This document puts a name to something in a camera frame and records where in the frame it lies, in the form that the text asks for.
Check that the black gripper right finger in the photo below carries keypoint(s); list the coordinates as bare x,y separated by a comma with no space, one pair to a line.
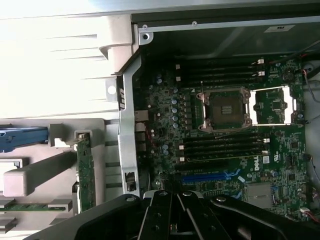
250,220

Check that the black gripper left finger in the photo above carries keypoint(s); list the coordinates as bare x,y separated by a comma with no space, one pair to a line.
155,215

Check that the silver chipset heatsink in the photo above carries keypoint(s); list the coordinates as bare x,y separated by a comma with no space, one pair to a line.
258,196

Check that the blue expansion slot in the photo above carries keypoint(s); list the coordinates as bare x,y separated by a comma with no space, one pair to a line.
207,178

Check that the black RAM slot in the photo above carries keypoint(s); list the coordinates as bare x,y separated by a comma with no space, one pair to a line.
225,144
225,150
220,73
225,138
220,79
220,60
220,66

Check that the green Dell motherboard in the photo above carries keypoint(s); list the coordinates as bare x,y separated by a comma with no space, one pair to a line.
287,140

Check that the open black PC case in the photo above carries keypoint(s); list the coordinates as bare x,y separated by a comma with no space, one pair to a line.
127,125

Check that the grey parts rack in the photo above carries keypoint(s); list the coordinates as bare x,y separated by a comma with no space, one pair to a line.
50,175

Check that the CPU socket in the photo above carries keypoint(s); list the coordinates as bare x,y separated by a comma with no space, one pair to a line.
225,107

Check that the green RAM stick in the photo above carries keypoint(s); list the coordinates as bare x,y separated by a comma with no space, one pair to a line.
30,207

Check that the thin locking lever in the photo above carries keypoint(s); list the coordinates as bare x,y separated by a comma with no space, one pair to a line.
205,92

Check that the hard disk drive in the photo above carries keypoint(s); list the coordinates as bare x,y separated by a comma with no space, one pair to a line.
22,140

